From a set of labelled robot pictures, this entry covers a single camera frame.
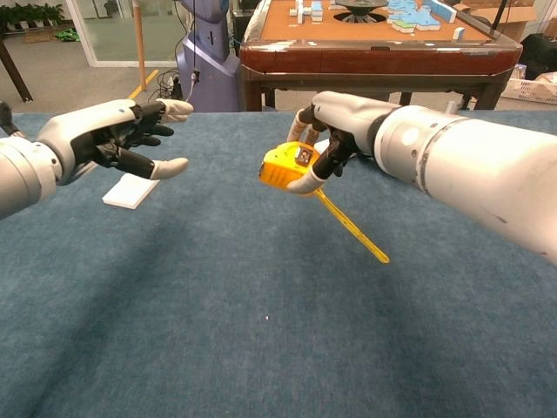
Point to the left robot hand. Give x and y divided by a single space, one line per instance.
82 130

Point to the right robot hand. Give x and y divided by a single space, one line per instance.
352 117

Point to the yellow tape measure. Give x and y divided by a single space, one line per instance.
278 170

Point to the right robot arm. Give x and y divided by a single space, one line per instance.
478 165

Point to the purple robot base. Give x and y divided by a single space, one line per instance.
209 80

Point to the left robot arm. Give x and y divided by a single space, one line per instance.
22 174

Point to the brown wooden mahjong table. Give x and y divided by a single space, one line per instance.
370 58

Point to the white flat plastic box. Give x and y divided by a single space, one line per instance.
130 194

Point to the white framed glass partition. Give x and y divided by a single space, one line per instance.
130 64

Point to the dark table leg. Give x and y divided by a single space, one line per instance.
15 74

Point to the green floor item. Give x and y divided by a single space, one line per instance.
69 35

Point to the wooden pole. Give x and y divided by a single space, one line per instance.
139 43

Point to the black round table centrepiece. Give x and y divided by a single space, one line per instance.
360 8

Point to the stacked mahjong tile cluster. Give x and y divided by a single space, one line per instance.
311 13

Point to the blue mahjong tile pile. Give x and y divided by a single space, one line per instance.
409 17

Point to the green potted plants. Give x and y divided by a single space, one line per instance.
30 13

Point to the single white blue mahjong tile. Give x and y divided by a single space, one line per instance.
458 34

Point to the mahjong tile row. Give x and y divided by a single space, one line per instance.
444 11

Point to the thin black rod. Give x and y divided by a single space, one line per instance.
498 19

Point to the white plastic basket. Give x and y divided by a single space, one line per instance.
531 91

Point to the blue carpet table cover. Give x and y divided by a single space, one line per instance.
261 283

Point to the cardboard box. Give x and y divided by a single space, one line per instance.
518 15

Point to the black bag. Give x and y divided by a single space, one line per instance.
539 52

